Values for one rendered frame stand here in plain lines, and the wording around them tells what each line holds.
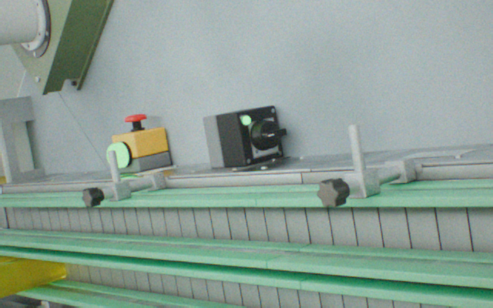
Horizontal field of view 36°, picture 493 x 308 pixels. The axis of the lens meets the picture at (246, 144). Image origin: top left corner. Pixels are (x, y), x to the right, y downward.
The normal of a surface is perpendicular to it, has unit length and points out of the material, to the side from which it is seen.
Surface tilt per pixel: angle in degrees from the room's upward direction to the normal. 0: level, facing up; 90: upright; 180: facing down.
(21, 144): 90
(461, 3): 0
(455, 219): 0
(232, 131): 0
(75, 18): 90
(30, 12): 89
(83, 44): 90
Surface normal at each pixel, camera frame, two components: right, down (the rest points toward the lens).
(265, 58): -0.73, 0.17
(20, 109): 0.66, -0.06
